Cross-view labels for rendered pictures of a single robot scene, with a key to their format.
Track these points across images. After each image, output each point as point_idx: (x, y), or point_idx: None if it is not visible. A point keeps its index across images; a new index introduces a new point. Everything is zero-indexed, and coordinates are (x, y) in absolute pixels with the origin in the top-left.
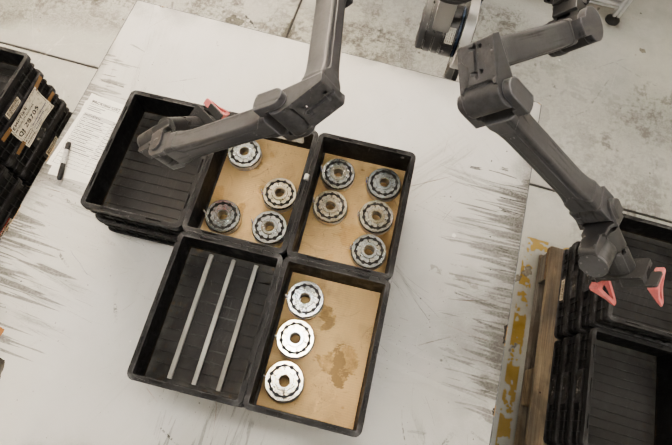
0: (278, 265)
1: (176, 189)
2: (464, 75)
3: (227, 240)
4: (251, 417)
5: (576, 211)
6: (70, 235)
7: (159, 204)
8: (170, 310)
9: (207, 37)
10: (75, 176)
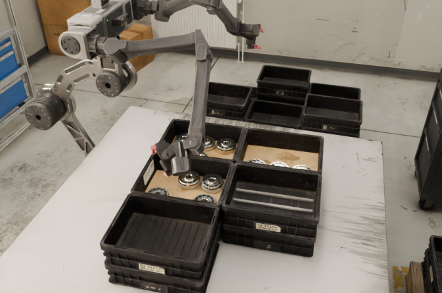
0: (241, 163)
1: (180, 233)
2: (203, 0)
3: (227, 184)
4: (320, 210)
5: (236, 27)
6: None
7: (192, 241)
8: None
9: (22, 255)
10: None
